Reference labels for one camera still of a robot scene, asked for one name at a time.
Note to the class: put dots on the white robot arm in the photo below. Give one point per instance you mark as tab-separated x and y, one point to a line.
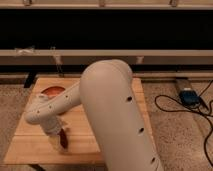
106	95

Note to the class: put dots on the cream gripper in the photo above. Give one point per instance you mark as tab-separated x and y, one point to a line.
54	140

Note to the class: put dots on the wooden wall rail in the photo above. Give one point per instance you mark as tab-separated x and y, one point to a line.
81	57

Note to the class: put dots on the orange bowl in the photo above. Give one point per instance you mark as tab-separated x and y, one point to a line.
53	91

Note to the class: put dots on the blue power box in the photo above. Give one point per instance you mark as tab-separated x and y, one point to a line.
189	97

